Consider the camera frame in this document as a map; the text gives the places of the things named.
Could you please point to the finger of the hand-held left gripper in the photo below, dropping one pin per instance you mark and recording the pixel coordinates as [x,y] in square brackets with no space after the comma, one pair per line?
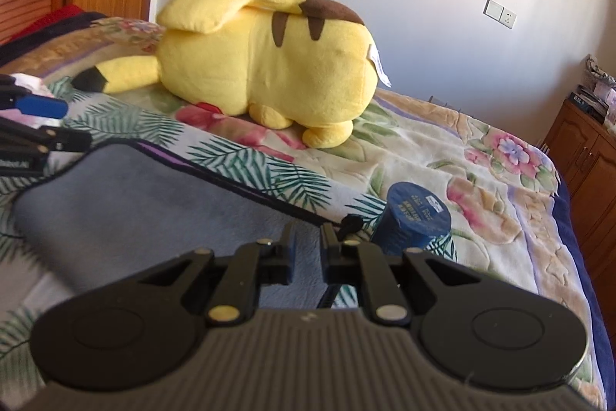
[62,139]
[43,106]

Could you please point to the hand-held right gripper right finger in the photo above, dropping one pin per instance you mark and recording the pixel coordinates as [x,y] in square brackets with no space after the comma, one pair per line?
[326,262]

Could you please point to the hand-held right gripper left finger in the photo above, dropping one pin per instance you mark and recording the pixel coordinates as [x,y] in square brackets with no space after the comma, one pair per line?
[289,262]

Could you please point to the grey-blue towel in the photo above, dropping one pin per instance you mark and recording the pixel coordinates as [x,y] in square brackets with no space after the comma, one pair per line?
[159,209]

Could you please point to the white pink cloth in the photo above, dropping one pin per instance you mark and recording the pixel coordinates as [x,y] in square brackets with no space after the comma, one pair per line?
[26,82]

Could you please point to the dark cloth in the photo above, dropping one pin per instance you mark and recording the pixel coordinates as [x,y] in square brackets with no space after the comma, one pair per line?
[57,26]

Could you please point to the red cloth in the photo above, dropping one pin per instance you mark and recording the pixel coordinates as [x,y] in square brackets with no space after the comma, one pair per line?
[53,17]

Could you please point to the dark blue round container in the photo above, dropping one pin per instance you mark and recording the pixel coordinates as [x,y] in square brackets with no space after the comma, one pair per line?
[409,218]

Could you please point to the floral blanket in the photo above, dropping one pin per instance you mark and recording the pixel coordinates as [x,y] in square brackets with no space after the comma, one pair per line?
[414,151]

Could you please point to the yellow plush toy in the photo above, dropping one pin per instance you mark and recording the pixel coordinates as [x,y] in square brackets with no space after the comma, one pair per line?
[269,54]

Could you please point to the dark blue bed sheet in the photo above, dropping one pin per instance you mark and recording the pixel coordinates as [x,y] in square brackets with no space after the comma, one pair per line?
[584,257]

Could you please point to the wooden cabinet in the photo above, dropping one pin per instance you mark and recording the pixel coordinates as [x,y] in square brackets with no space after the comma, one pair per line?
[587,180]

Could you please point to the pile of books and papers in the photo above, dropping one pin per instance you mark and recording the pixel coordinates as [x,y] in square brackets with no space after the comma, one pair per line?
[599,93]

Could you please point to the white wall switch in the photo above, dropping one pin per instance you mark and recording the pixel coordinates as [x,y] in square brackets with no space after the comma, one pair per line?
[493,8]

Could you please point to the white wall socket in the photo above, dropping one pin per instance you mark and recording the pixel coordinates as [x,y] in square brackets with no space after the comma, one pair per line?
[509,18]

